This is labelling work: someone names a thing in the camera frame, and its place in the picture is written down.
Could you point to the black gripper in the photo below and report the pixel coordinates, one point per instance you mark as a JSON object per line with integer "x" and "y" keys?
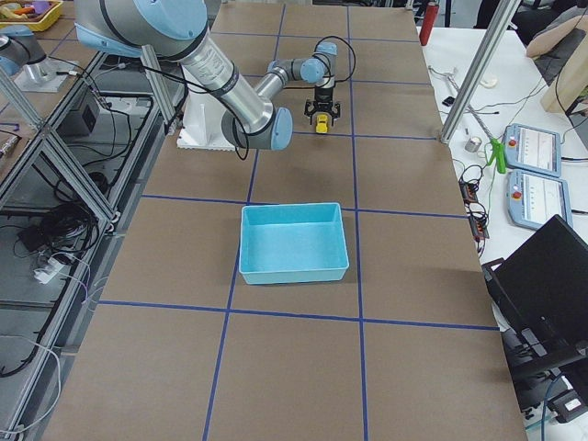
{"x": 322, "y": 96}

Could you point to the yellow beetle toy car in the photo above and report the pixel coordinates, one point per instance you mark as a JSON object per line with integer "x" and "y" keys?
{"x": 322, "y": 123}

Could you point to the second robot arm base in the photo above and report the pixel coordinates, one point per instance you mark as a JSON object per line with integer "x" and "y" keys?
{"x": 22, "y": 57}

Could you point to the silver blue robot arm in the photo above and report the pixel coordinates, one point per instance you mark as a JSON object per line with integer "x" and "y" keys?
{"x": 178, "y": 31}

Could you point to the light blue plastic bin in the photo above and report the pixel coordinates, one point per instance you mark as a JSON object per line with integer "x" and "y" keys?
{"x": 292, "y": 243}

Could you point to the red bottle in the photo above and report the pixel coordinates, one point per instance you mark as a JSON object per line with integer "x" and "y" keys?
{"x": 429, "y": 19}

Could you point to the small metal cylinder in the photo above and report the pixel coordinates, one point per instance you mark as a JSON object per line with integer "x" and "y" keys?
{"x": 473, "y": 144}

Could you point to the orange black electronics board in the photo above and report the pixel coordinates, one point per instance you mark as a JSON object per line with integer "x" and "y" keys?
{"x": 469, "y": 183}

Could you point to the green clamp tool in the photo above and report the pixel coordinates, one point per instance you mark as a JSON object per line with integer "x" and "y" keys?
{"x": 498, "y": 156}

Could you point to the upper teach pendant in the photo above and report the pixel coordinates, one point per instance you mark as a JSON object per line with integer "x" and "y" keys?
{"x": 532, "y": 149}

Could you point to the teach pendant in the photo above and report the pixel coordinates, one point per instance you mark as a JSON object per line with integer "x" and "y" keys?
{"x": 533, "y": 199}
{"x": 532, "y": 149}

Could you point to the lower teach pendant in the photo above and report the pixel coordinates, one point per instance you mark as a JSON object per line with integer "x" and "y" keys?
{"x": 533, "y": 199}

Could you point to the black power box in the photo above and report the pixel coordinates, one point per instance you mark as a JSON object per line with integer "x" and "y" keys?
{"x": 82, "y": 120}

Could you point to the black laptop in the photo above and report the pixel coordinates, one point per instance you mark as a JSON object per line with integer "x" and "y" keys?
{"x": 541, "y": 288}

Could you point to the yellow tray with toys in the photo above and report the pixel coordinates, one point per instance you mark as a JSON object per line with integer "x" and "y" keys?
{"x": 36, "y": 15}

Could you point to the white power strip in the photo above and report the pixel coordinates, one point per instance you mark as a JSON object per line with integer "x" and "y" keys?
{"x": 48, "y": 271}

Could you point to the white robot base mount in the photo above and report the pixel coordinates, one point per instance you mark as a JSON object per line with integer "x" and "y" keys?
{"x": 201, "y": 123}

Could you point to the aluminium frame post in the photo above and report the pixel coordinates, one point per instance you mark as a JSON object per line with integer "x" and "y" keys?
{"x": 489, "y": 43}

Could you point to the aluminium frame rail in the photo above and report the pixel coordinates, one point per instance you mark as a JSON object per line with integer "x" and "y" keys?
{"x": 70, "y": 197}

